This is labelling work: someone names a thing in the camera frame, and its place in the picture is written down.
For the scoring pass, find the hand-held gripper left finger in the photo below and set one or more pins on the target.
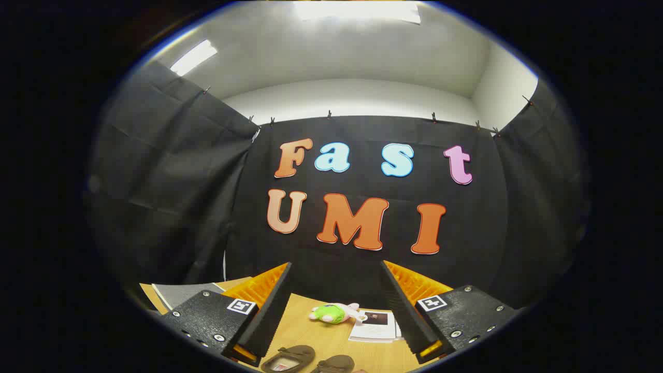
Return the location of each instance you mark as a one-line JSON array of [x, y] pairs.
[[269, 316]]

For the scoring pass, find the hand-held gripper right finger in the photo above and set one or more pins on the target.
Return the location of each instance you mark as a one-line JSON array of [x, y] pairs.
[[406, 316]]

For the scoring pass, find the brown fuzzy shoe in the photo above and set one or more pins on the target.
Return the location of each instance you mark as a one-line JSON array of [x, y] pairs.
[[300, 353], [336, 362]]

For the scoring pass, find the grey fabric storage box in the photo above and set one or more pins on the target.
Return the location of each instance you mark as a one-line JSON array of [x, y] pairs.
[[181, 295]]

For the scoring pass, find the white book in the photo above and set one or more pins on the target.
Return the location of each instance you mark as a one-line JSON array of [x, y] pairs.
[[375, 331]]

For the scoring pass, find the green plush toy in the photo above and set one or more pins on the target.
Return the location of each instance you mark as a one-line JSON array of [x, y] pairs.
[[331, 313]]

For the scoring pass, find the black backdrop cloth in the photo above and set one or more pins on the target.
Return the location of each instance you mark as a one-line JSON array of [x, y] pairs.
[[362, 269]]

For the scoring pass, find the ceiling light panel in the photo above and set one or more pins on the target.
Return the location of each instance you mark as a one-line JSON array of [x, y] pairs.
[[357, 10], [192, 58]]

